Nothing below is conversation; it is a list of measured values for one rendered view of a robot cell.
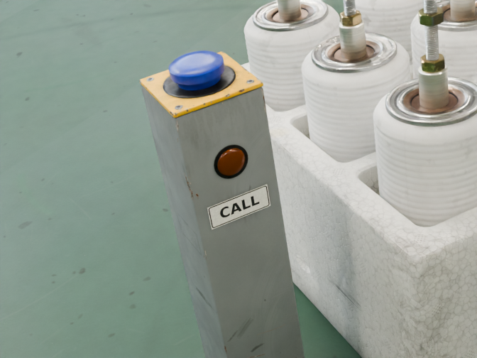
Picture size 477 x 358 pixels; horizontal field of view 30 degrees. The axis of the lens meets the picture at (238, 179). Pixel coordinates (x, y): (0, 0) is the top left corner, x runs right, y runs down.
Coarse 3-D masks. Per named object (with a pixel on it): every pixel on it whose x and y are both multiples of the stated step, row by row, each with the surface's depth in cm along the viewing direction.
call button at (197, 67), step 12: (180, 60) 64; (192, 60) 64; (204, 60) 64; (216, 60) 63; (180, 72) 63; (192, 72) 62; (204, 72) 62; (216, 72) 63; (180, 84) 63; (192, 84) 63; (204, 84) 63
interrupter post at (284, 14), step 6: (282, 0) 86; (288, 0) 86; (294, 0) 86; (282, 6) 87; (288, 6) 87; (294, 6) 87; (282, 12) 87; (288, 12) 87; (294, 12) 87; (300, 12) 88; (282, 18) 88; (288, 18) 87; (294, 18) 87
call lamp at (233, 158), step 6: (228, 150) 64; (234, 150) 64; (240, 150) 64; (222, 156) 64; (228, 156) 64; (234, 156) 64; (240, 156) 64; (222, 162) 64; (228, 162) 64; (234, 162) 64; (240, 162) 65; (222, 168) 64; (228, 168) 64; (234, 168) 65; (240, 168) 65; (222, 174) 65; (228, 174) 65; (234, 174) 65
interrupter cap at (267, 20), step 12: (300, 0) 90; (312, 0) 90; (264, 12) 89; (276, 12) 89; (312, 12) 88; (324, 12) 87; (264, 24) 86; (276, 24) 86; (288, 24) 86; (300, 24) 85; (312, 24) 85
